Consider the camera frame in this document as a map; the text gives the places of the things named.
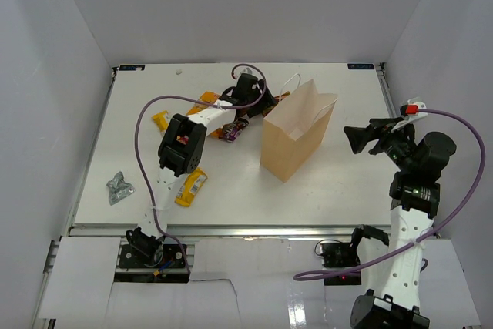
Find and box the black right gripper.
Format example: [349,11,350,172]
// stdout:
[344,116,416,173]

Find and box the colourful fruit gummy bag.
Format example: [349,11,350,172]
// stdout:
[276,91,290,105]

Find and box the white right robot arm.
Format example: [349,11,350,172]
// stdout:
[344,118,456,328]

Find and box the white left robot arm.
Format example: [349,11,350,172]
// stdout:
[126,72,275,267]

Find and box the large orange gummy bag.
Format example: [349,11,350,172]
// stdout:
[187,91,220,115]

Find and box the brown paper bag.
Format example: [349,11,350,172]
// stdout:
[260,79,338,183]

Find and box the purple chocolate bar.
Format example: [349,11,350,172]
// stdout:
[218,118,250,143]

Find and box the blue label sticker right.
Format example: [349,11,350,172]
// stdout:
[347,63,375,70]

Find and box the blue label sticker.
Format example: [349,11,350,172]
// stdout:
[347,63,375,70]
[118,64,146,72]

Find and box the small yellow snack packet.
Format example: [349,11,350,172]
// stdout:
[152,110,170,136]

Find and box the yellow snack bar wrapper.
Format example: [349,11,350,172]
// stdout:
[175,167,208,207]

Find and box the blue label sticker left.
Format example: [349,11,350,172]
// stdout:
[118,64,146,72]

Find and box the silver foil wrapper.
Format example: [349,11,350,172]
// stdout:
[106,171,135,206]

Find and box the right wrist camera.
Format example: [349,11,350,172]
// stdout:
[399,97,427,117]

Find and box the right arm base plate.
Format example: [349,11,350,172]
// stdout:
[314,239,361,287]

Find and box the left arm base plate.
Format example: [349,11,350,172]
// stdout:
[117,244,185,269]

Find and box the aluminium table frame rail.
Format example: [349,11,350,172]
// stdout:
[67,224,394,238]

